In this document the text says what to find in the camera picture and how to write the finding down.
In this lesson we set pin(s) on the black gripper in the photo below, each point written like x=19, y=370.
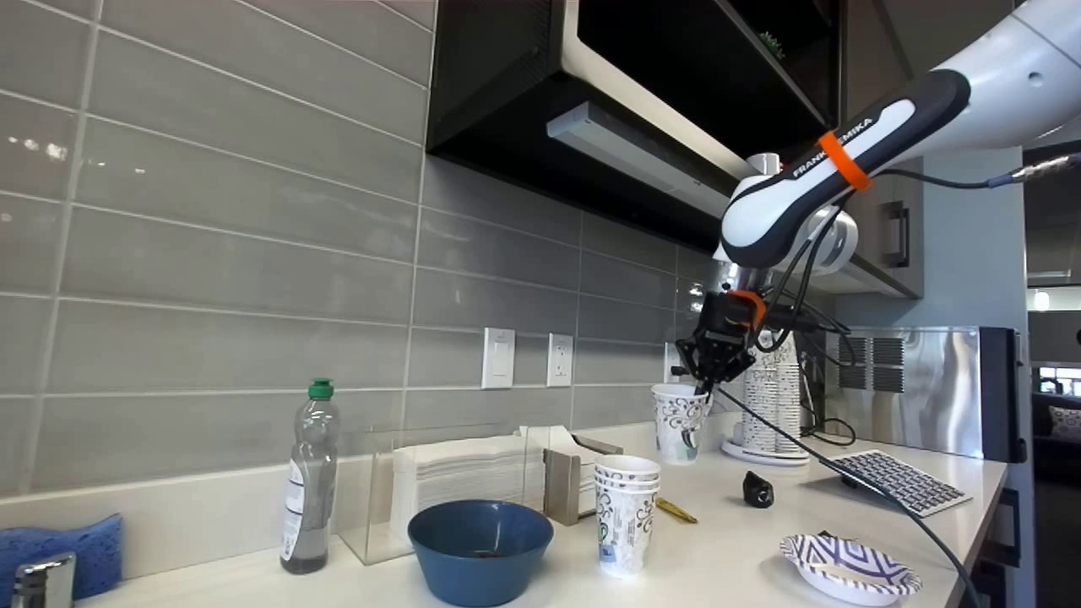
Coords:
x=732, y=326

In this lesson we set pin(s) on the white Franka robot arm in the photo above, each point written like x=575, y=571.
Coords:
x=789, y=206

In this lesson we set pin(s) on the white napkin stack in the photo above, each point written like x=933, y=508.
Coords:
x=551, y=440

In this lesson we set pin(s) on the black binder clip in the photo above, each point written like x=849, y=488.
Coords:
x=759, y=491

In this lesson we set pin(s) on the yellow packet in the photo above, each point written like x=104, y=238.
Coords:
x=677, y=513

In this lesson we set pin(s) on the grey napkin holder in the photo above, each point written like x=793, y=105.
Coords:
x=560, y=483

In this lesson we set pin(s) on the white mug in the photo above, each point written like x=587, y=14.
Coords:
x=765, y=168

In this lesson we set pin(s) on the under-cabinet light strip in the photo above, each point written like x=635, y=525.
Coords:
x=641, y=158

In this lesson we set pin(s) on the silver keyboard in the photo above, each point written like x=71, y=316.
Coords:
x=898, y=482

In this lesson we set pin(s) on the blue patterned paper plate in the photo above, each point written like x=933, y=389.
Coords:
x=844, y=561

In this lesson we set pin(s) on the stainless steel black appliance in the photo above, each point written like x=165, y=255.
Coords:
x=989, y=393

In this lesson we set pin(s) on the blue bowl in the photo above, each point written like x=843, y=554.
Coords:
x=476, y=561

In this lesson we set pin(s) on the dark upper cabinet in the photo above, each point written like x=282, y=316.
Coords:
x=509, y=78

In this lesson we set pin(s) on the clear acrylic container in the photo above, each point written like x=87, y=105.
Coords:
x=381, y=508

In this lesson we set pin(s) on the clear bottle green cap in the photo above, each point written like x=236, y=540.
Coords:
x=309, y=493

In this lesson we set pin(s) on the blue sponge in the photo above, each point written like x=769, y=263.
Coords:
x=68, y=553

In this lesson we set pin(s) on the white wall switch plate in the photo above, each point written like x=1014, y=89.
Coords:
x=498, y=358

